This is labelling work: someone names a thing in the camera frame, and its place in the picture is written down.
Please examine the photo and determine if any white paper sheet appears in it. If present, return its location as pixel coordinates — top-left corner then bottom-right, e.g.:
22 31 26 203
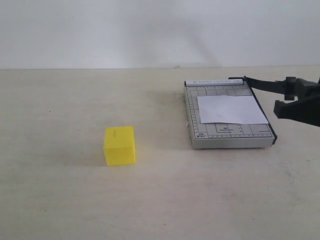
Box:
197 95 269 125

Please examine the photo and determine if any yellow cube block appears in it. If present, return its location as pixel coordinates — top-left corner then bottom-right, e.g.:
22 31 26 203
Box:
103 126 136 167

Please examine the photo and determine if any black cutter blade arm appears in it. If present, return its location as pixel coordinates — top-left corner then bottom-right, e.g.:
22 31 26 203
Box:
228 75 320 101

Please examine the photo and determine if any grey paper cutter base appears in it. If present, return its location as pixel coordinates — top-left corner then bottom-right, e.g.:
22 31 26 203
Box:
184 79 278 149

